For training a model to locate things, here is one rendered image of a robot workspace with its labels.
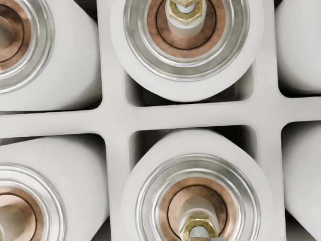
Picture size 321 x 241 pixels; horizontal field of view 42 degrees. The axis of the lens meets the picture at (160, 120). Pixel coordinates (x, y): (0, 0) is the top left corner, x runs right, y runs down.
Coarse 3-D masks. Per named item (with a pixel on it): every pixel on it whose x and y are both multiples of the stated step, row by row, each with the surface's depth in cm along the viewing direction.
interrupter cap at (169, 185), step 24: (168, 168) 25; (192, 168) 25; (216, 168) 25; (144, 192) 25; (168, 192) 25; (192, 192) 25; (216, 192) 25; (240, 192) 25; (144, 216) 25; (168, 216) 26; (216, 216) 25; (240, 216) 25; (144, 240) 25; (168, 240) 25; (240, 240) 25
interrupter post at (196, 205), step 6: (192, 198) 25; (198, 198) 25; (204, 198) 25; (186, 204) 24; (192, 204) 24; (198, 204) 23; (204, 204) 24; (210, 204) 25; (180, 210) 25; (186, 210) 23; (192, 210) 23; (198, 210) 22; (204, 210) 22; (210, 210) 23; (180, 216) 23; (186, 216) 23; (210, 216) 22; (180, 222) 23; (216, 222) 22; (180, 228) 23; (216, 228) 22
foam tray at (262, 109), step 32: (96, 0) 38; (256, 64) 32; (128, 96) 35; (160, 96) 44; (224, 96) 43; (256, 96) 32; (288, 96) 43; (320, 96) 42; (0, 128) 33; (32, 128) 33; (64, 128) 33; (96, 128) 33; (128, 128) 33; (160, 128) 33; (224, 128) 43; (256, 128) 32; (128, 160) 33; (256, 160) 33; (288, 224) 40
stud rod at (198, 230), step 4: (196, 228) 21; (200, 228) 21; (204, 228) 21; (192, 232) 21; (196, 232) 20; (200, 232) 20; (204, 232) 20; (192, 236) 20; (196, 236) 20; (200, 236) 20; (204, 236) 20; (208, 236) 20
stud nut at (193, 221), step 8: (192, 216) 22; (200, 216) 22; (208, 216) 22; (184, 224) 22; (192, 224) 21; (200, 224) 21; (208, 224) 21; (184, 232) 21; (208, 232) 21; (216, 232) 21; (184, 240) 21
